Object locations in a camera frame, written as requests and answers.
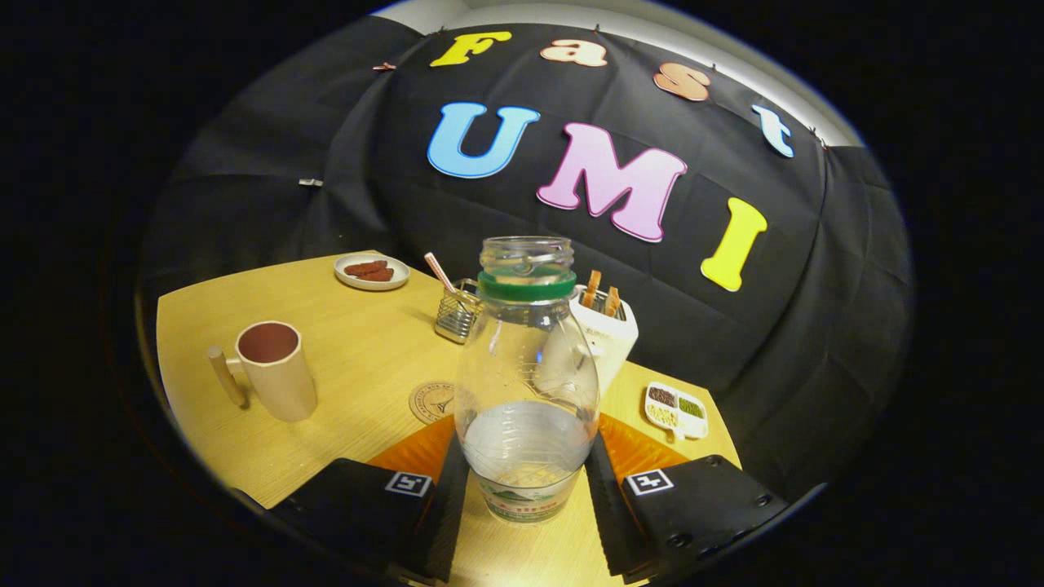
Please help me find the beige cup with brown inside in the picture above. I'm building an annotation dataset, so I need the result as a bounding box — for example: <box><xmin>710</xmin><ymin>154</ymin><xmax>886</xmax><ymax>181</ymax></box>
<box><xmin>206</xmin><ymin>320</ymin><xmax>319</xmax><ymax>423</ymax></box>

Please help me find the wooden table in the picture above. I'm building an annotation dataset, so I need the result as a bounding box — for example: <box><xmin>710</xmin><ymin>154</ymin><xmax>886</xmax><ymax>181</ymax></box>
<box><xmin>155</xmin><ymin>249</ymin><xmax>743</xmax><ymax>587</ymax></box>

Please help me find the white divided dish with beans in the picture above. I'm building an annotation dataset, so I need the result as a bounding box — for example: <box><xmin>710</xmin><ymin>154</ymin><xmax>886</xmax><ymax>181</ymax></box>
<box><xmin>644</xmin><ymin>382</ymin><xmax>710</xmax><ymax>442</ymax></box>

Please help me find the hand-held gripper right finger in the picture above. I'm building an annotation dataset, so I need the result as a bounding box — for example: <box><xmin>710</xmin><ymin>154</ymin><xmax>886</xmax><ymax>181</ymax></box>
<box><xmin>584</xmin><ymin>413</ymin><xmax>790</xmax><ymax>585</ymax></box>

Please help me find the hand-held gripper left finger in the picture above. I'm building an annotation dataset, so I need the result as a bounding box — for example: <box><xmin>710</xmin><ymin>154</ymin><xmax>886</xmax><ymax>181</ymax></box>
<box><xmin>272</xmin><ymin>414</ymin><xmax>472</xmax><ymax>583</ymax></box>

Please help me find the clear plastic juice bottle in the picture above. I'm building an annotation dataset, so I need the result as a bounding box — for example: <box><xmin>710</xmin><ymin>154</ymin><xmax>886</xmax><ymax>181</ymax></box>
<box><xmin>453</xmin><ymin>236</ymin><xmax>602</xmax><ymax>525</ymax></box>

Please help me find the wire mesh holder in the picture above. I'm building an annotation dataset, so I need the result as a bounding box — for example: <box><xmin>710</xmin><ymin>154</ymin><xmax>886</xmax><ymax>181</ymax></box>
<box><xmin>434</xmin><ymin>278</ymin><xmax>482</xmax><ymax>345</ymax></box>

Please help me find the white round plate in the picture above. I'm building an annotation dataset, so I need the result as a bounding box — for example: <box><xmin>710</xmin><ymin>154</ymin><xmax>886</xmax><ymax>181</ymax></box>
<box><xmin>334</xmin><ymin>252</ymin><xmax>411</xmax><ymax>292</ymax></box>

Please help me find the round wooden coaster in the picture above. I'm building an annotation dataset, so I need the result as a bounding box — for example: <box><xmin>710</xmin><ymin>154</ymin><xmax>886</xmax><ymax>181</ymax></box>
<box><xmin>409</xmin><ymin>381</ymin><xmax>458</xmax><ymax>426</ymax></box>

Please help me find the white toaster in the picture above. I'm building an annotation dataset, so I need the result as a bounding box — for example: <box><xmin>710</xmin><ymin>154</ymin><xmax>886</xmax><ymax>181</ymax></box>
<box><xmin>568</xmin><ymin>284</ymin><xmax>639</xmax><ymax>398</ymax></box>

